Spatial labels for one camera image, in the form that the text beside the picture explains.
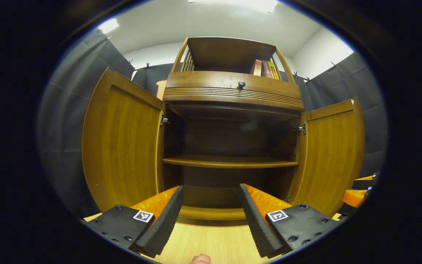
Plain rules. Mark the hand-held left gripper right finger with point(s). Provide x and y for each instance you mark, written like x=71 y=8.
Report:
x=256 y=223

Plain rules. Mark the yellow book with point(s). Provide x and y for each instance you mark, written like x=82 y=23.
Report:
x=274 y=71

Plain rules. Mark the ceiling light panel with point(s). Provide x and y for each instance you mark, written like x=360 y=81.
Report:
x=108 y=25
x=233 y=4

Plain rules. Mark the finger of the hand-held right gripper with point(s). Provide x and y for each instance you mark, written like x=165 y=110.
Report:
x=354 y=197
x=366 y=183

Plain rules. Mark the dark red book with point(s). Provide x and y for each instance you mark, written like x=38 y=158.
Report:
x=266 y=69

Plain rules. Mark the black backdrop cloth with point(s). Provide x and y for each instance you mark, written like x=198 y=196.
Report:
x=60 y=128

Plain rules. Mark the black drawer knob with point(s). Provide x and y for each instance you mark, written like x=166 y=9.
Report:
x=241 y=84

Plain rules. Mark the wooden shoe cabinet door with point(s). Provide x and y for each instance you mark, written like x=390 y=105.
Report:
x=123 y=146
x=332 y=154

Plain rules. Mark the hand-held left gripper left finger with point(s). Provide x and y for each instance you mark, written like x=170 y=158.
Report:
x=163 y=223

